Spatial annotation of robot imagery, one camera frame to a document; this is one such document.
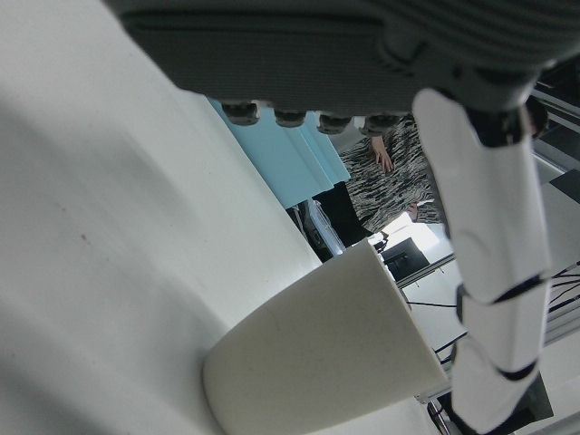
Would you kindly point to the person in patterned top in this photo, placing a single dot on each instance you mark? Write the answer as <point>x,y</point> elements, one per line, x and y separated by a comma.
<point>389,190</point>

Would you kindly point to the white plastic cup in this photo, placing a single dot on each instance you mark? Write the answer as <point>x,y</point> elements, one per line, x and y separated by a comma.
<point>317,344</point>

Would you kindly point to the small black monitor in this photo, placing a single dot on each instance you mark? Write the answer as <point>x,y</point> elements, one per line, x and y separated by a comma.
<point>404,257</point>

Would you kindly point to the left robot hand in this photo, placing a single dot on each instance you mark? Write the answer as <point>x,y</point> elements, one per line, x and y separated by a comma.
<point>281,50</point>

